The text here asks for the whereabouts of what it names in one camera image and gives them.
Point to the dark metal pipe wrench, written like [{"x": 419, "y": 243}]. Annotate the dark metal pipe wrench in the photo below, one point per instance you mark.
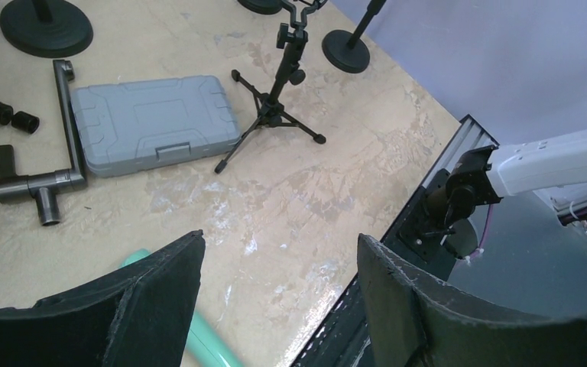
[{"x": 44, "y": 188}]

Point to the black round-base stand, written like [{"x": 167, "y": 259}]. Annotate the black round-base stand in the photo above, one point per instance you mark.
[
  {"x": 262, "y": 7},
  {"x": 48, "y": 29}
]

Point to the grey plastic case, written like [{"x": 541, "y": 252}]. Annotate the grey plastic case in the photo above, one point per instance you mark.
[{"x": 137, "y": 126}]

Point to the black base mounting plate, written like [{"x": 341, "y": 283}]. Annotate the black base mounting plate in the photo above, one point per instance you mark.
[{"x": 342, "y": 339}]

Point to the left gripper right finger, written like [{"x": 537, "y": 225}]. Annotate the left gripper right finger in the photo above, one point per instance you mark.
[{"x": 417, "y": 319}]

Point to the aluminium rail frame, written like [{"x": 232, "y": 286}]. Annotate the aluminium rail frame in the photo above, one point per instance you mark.
[{"x": 469, "y": 135}]

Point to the black tripod shock mount stand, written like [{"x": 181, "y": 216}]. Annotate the black tripod shock mount stand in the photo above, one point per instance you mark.
[{"x": 292, "y": 38}]

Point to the mint green microphone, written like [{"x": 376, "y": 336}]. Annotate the mint green microphone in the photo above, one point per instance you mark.
[{"x": 206, "y": 345}]

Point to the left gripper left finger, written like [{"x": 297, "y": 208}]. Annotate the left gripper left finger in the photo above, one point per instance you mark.
[{"x": 138, "y": 315}]

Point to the small black cylinder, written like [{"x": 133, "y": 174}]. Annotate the small black cylinder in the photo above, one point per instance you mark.
[{"x": 20, "y": 120}]

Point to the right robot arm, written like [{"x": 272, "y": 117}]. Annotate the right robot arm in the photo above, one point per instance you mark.
[{"x": 488, "y": 174}]

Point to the black shock-mount stand, right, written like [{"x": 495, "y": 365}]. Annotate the black shock-mount stand, right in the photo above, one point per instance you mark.
[{"x": 346, "y": 50}]

